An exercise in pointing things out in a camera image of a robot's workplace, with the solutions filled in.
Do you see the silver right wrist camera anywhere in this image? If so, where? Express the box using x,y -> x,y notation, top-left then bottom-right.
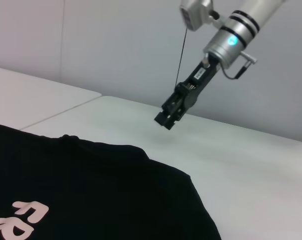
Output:
179,0 -> 214,32

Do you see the right gripper connector cable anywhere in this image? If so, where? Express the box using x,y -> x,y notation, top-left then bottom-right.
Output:
220,51 -> 258,81

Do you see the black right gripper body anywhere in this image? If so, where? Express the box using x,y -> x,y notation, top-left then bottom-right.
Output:
174,53 -> 221,110

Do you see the thin black right camera cable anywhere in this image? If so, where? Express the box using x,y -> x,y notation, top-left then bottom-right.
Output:
174,26 -> 188,89

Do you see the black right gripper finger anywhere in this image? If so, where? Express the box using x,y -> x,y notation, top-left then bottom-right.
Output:
163,92 -> 189,131
154,87 -> 183,127

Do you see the black shirt with FREE print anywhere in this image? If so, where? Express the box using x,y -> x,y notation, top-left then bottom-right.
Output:
0,121 -> 223,240

